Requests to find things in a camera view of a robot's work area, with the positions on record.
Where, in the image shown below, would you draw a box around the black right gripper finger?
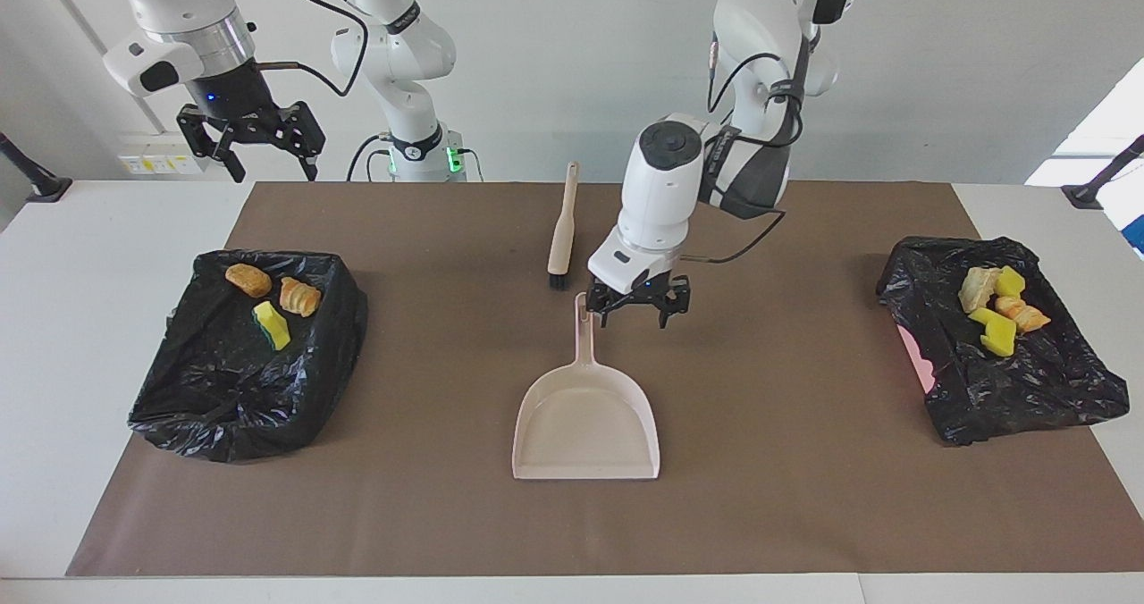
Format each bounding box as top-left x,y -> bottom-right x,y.
176,105 -> 248,184
273,101 -> 325,182

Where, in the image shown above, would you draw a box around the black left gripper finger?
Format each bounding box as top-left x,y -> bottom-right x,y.
585,286 -> 628,329
655,275 -> 693,330

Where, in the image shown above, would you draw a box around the beige hand brush black bristles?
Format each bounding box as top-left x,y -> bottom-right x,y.
547,162 -> 581,291

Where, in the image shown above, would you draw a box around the beige plastic dustpan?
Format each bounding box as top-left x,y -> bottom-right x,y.
512,292 -> 661,482

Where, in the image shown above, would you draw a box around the brown toy bread roll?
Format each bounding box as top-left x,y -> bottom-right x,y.
224,264 -> 273,299

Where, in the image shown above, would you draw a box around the toy croissant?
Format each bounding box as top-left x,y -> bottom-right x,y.
995,296 -> 1052,334
279,276 -> 322,319

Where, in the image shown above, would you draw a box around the pink plastic bin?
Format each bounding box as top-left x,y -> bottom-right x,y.
897,325 -> 939,395

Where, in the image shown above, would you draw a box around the black plastic trash bag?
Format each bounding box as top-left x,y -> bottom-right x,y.
128,249 -> 369,463
876,236 -> 1131,447

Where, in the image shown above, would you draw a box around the black clamp stand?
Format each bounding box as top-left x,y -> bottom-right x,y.
1062,135 -> 1144,210
0,132 -> 72,203

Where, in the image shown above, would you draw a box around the brown table mat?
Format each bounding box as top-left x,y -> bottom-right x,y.
67,181 -> 1144,578

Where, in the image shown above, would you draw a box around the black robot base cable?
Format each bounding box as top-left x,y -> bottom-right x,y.
347,133 -> 396,182

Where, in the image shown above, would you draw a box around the white wall socket box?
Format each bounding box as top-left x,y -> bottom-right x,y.
119,132 -> 212,176

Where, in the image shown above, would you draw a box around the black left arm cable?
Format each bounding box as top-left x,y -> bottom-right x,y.
677,50 -> 807,266

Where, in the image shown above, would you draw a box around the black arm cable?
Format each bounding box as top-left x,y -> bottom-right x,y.
677,50 -> 807,266
240,0 -> 370,98

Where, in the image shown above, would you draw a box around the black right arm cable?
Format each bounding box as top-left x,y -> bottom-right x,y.
240,0 -> 370,98

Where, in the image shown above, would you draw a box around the grey wall conduit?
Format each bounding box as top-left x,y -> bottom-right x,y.
34,0 -> 167,136

